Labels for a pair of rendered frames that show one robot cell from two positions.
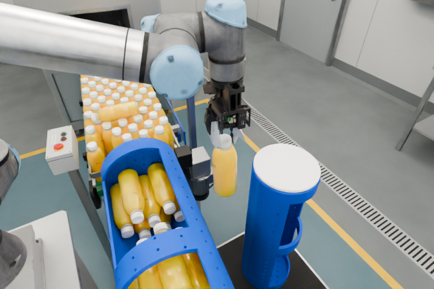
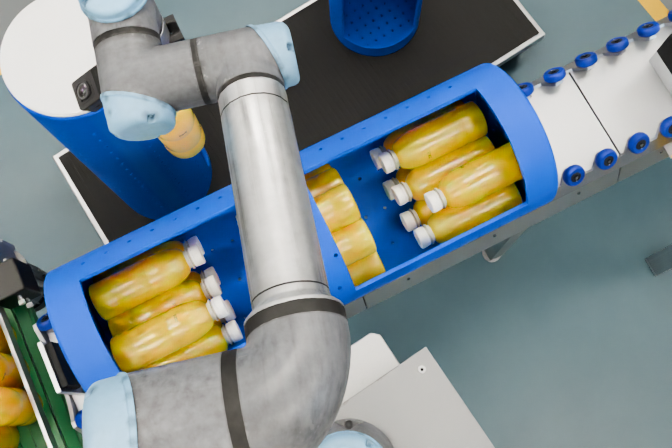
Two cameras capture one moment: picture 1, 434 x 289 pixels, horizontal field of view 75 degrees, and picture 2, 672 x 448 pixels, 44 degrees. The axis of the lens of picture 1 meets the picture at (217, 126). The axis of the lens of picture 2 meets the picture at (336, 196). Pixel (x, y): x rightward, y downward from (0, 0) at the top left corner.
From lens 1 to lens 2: 0.86 m
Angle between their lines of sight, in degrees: 53
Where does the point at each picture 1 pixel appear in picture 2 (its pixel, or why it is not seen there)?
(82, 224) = not seen: outside the picture
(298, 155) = (39, 23)
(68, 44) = (295, 152)
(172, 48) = (271, 44)
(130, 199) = (191, 321)
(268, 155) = (36, 84)
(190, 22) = (145, 45)
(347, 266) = not seen: hidden behind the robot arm
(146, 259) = (323, 238)
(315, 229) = not seen: hidden behind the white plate
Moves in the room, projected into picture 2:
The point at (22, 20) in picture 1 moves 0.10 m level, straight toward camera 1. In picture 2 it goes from (290, 190) to (371, 130)
